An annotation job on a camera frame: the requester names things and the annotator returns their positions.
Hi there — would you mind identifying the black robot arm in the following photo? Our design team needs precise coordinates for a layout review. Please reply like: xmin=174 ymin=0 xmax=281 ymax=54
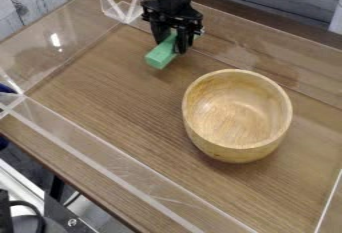
xmin=141 ymin=0 xmax=203 ymax=54

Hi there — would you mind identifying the blue object at left edge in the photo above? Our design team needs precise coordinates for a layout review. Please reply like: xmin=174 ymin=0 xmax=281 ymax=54
xmin=0 ymin=83 xmax=16 ymax=94

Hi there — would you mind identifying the black cable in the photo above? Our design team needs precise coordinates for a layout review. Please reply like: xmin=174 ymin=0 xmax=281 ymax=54
xmin=8 ymin=200 xmax=46 ymax=233

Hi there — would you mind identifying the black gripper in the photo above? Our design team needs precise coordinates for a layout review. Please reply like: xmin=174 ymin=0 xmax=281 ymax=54
xmin=141 ymin=0 xmax=203 ymax=54

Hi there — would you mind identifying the black metal bracket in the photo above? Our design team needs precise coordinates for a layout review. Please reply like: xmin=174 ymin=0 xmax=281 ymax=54
xmin=43 ymin=195 xmax=99 ymax=233

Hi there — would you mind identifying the light brown wooden bowl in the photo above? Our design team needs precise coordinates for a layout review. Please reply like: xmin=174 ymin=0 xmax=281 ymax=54
xmin=182 ymin=69 xmax=294 ymax=163

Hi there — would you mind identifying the clear acrylic tray wall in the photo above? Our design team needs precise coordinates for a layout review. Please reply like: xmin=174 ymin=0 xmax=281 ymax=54
xmin=0 ymin=0 xmax=342 ymax=233

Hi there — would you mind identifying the black table leg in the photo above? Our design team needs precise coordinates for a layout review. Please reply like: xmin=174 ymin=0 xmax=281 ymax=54
xmin=50 ymin=176 xmax=66 ymax=202

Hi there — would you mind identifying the green rectangular block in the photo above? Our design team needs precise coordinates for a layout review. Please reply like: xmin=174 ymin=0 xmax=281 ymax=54
xmin=145 ymin=33 xmax=177 ymax=70

